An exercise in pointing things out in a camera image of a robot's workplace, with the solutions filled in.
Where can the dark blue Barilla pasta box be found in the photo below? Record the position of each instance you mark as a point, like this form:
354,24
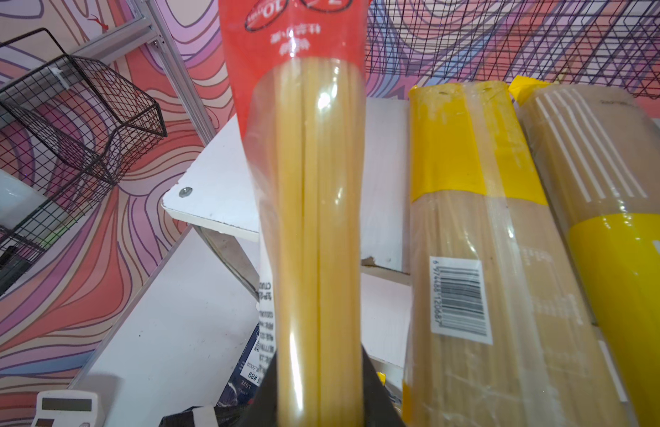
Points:
246,377

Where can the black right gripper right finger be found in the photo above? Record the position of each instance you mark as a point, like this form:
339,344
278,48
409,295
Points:
379,410

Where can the black wire basket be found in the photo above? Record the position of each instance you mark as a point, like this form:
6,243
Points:
570,42
71,128

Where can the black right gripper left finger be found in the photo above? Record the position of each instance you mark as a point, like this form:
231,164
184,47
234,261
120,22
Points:
263,411

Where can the red spaghetti pack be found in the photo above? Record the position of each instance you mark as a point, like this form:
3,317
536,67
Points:
297,74

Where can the black wire basket left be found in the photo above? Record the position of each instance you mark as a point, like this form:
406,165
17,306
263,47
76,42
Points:
71,128

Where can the white calculator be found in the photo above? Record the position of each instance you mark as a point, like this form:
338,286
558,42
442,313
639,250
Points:
68,408

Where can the white two-tier shelf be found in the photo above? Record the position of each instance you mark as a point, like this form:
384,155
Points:
216,193

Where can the yellow Pastatime spaghetti pack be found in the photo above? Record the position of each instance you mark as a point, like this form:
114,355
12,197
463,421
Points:
598,156

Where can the black wire basket rear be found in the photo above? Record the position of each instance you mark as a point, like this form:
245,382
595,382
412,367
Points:
570,42

